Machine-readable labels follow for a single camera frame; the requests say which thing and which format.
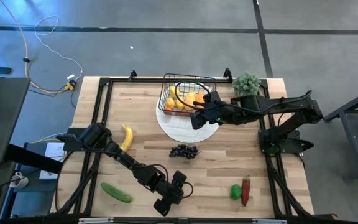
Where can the black diagonal beam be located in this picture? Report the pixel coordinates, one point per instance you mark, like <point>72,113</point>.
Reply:
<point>33,158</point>

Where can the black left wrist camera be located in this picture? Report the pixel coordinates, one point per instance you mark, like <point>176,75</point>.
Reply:
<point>179,178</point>

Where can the white mug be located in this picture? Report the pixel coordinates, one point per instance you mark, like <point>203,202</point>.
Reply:
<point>19,180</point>

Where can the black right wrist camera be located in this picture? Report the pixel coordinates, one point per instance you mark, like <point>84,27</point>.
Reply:
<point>214,96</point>

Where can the white paper sheet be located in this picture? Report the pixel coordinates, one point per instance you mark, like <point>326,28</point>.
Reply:
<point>53,155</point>

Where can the green cucumber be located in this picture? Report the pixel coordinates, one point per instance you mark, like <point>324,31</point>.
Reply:
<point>115,192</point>

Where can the round orange fruit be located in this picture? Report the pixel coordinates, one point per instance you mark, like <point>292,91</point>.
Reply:
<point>199,97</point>

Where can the black frame bracket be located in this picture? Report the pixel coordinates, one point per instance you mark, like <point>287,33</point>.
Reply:
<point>132,75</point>
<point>227,74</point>

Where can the dark purple grape bunch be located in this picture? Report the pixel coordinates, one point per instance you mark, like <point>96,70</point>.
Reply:
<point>183,151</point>

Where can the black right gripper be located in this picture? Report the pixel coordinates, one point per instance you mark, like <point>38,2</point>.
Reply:
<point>214,113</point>

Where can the small green pepper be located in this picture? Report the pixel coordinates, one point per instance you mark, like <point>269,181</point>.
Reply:
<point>235,192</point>

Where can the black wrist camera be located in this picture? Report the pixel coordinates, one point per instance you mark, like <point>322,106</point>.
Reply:
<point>214,96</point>
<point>179,178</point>

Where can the green faux potted plant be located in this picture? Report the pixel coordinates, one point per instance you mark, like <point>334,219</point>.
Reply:
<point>246,84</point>

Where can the dark side desk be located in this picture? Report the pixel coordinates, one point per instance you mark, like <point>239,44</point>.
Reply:
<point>2,118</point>

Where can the red chili pepper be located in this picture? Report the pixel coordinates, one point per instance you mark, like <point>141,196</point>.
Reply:
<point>245,189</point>

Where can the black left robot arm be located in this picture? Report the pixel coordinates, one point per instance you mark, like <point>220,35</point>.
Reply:
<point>126,157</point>

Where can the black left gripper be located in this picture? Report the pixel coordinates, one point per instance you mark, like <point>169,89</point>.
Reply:
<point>173,193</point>

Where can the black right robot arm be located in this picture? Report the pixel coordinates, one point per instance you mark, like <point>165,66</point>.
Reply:
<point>291,121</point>

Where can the yellow white power adapter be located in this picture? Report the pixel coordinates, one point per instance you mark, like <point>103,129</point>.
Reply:
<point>71,83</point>

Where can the yellow orange mango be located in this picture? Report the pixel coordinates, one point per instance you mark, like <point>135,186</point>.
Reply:
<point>190,99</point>

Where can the yellow banana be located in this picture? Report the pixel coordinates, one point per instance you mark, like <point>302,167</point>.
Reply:
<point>127,140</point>

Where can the white round woven placemat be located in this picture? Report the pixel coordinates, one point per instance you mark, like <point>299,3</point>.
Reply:
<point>182,130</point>

